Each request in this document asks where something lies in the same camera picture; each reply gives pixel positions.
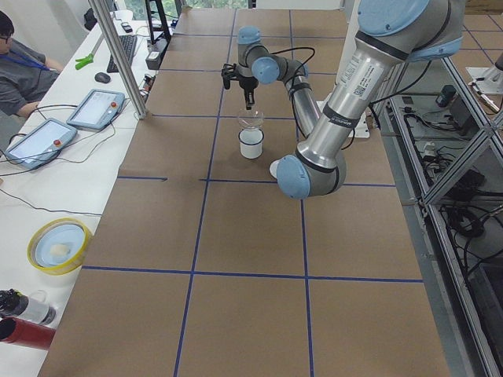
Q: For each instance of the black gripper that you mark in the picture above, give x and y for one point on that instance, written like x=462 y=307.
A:
x=247 y=84

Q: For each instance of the white mug lid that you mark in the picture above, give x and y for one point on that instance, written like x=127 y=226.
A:
x=274 y=168

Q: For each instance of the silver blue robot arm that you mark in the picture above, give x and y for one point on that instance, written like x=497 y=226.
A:
x=389 y=33

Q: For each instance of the white enamel mug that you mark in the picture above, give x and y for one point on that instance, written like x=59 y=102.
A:
x=251 y=143

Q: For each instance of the black keyboard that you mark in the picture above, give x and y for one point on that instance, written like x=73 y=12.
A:
x=128 y=43

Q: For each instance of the black computer mouse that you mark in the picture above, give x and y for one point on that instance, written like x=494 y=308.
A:
x=102 y=77

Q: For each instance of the far teach pendant tablet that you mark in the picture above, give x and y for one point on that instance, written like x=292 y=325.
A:
x=97 y=110

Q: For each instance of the teach pendant tablet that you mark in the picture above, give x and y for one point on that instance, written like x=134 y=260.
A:
x=41 y=145
x=97 y=110

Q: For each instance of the green plastic clamp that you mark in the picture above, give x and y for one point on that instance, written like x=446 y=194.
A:
x=84 y=61

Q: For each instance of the near teach pendant tablet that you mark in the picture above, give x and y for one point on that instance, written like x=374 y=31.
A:
x=41 y=145

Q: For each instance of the seated person grey shirt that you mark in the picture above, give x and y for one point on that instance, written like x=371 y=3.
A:
x=26 y=75

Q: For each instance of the yellow rimmed bowl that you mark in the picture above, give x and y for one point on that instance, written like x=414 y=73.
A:
x=59 y=247

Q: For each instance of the clear black capped bottle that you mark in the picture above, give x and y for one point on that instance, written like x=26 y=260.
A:
x=16 y=304

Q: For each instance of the red cylinder bottle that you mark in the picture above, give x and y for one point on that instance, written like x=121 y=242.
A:
x=24 y=333

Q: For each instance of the grey aluminium frame post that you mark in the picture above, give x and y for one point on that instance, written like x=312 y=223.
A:
x=112 y=38

